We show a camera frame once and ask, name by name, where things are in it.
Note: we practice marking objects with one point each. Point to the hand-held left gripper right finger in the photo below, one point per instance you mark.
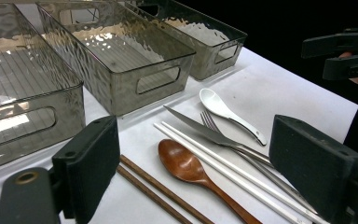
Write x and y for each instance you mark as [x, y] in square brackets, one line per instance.
[313, 165]

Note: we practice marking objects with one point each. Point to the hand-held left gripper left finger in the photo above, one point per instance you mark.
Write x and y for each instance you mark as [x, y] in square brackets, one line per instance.
[87, 168]

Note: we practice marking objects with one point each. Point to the white chopstick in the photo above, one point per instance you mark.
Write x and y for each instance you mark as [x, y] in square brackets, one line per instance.
[245, 185]
[245, 173]

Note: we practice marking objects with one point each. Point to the brown wooden chopstick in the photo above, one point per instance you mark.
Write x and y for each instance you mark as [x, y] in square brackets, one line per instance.
[167, 190]
[152, 194]

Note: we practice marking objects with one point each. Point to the brown wooden spoon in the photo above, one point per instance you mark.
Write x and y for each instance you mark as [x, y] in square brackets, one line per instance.
[180, 161]

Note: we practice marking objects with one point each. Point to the smoky clear plastic bin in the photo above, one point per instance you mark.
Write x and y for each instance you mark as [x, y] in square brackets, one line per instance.
[28, 77]
[121, 53]
[205, 34]

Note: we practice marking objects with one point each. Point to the steel table knife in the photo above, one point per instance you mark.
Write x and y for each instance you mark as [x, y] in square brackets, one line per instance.
[205, 132]

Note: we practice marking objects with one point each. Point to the white ceramic spoon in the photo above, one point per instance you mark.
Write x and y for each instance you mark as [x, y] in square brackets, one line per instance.
[213, 101]

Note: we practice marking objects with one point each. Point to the white table cover sheet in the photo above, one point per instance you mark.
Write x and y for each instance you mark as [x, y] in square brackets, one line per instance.
[261, 77]

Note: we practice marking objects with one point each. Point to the steel fork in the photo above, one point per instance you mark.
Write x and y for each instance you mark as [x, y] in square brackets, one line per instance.
[209, 121]

